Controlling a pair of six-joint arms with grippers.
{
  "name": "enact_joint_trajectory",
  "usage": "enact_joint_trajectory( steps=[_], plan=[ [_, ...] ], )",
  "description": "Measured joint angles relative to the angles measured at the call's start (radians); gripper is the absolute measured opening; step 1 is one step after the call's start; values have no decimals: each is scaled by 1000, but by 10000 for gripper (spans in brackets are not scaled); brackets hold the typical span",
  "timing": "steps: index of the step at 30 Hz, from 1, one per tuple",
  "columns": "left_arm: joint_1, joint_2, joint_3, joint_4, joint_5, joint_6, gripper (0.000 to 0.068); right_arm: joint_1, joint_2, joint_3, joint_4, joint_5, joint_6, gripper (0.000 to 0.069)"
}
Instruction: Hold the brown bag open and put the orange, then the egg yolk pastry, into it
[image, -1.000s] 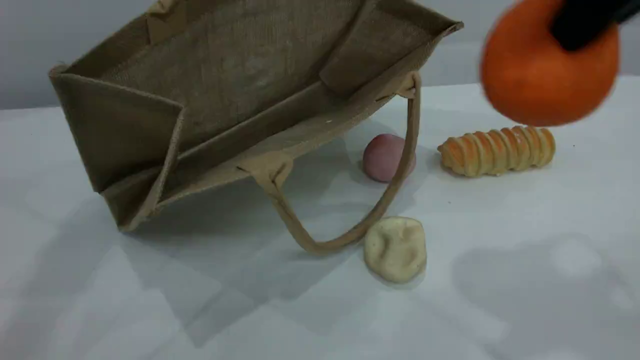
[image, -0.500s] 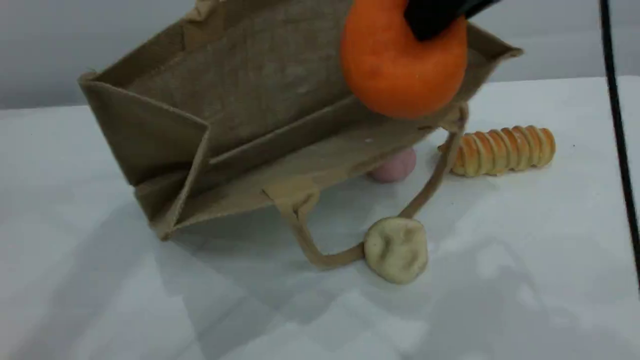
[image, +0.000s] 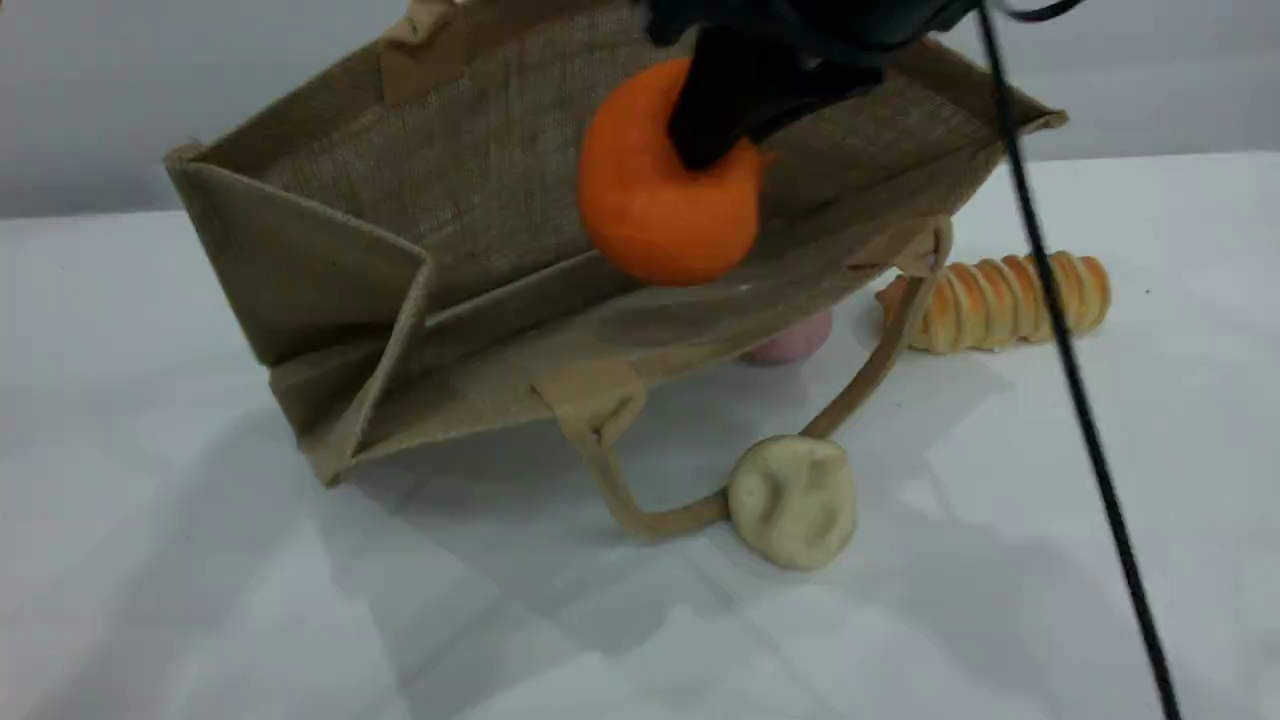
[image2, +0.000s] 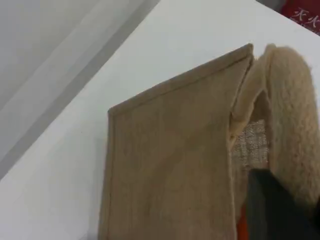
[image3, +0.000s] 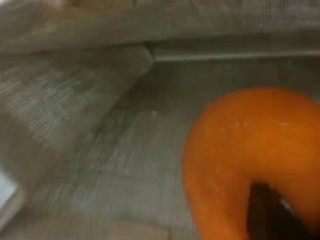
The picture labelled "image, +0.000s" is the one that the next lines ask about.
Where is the brown jute tote bag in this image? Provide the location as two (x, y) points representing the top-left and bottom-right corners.
(163, 0), (1069, 546)

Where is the pink round pastry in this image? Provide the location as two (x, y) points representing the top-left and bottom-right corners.
(740, 308), (834, 366)

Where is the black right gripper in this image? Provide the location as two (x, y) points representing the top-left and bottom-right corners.
(645, 0), (986, 171)

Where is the spiral orange striped bread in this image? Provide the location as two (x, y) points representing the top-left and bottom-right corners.
(876, 250), (1112, 355)

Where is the orange fruit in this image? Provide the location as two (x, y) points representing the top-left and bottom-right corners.
(577, 57), (776, 288)

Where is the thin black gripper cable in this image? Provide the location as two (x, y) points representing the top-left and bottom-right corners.
(975, 0), (1186, 720)

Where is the beige egg yolk pastry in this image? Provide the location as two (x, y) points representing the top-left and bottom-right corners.
(727, 434), (858, 572)

